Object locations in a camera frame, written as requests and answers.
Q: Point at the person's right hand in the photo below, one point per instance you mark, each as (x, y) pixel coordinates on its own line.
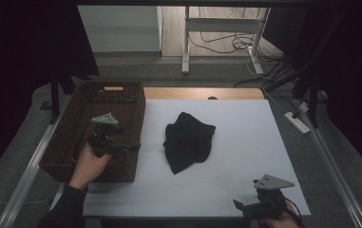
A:
(281, 221)

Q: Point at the black cloth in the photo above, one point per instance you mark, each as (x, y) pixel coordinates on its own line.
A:
(186, 142)

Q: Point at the white cabinet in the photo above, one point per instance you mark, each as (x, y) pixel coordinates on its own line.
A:
(118, 28)

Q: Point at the white table mat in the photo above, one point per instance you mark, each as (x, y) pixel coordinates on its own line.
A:
(238, 142)

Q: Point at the dark curtain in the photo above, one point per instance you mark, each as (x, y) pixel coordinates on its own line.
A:
(349, 63)
(20, 63)

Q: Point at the white power strip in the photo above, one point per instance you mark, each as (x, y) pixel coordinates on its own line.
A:
(296, 123)

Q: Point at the black plug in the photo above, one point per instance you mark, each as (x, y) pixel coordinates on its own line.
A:
(295, 114)

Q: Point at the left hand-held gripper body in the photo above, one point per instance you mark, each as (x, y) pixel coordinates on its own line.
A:
(102, 142)

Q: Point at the brown woven basket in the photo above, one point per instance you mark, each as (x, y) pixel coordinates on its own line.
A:
(67, 158)

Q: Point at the black stand post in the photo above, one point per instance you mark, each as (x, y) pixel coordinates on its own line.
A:
(55, 98)
(313, 101)

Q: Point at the aluminium rail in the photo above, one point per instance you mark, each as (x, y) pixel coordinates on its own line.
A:
(29, 171)
(333, 171)

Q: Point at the wooden table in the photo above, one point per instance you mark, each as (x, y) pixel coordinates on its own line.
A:
(185, 93)

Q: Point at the white desk frame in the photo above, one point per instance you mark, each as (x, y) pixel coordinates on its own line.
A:
(186, 41)

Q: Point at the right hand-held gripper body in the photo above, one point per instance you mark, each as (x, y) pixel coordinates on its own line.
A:
(267, 202)

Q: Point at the person's left hand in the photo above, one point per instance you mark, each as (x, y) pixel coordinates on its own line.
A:
(88, 167)

